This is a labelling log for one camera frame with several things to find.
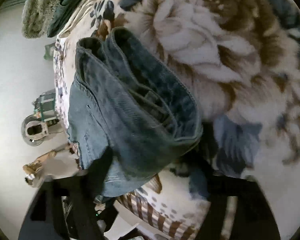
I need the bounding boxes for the blue denim shorts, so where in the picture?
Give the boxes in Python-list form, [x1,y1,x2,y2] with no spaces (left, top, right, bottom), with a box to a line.
[68,28,202,197]

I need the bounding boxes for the brown shoe on floor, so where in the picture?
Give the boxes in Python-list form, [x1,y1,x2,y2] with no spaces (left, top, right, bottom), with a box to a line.
[22,143,77,188]

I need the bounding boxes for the round grey floor appliance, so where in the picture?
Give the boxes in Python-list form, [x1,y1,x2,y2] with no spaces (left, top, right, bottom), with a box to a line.
[21,115,49,147]

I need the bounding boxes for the teal metal rack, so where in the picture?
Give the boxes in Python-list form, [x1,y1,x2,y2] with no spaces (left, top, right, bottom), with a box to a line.
[32,89,57,122]

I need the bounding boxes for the floral bed blanket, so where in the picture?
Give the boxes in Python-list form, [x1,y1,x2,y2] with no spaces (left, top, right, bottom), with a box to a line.
[53,0,300,239]

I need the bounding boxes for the folded cream garment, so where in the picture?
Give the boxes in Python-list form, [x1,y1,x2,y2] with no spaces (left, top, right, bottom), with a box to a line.
[57,0,96,38]

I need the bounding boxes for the folded olive fuzzy garment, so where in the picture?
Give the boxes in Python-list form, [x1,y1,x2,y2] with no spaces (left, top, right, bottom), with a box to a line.
[22,0,61,38]

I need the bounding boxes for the folded dark teal garment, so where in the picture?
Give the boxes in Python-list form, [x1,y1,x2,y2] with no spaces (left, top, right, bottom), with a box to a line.
[46,0,81,37]

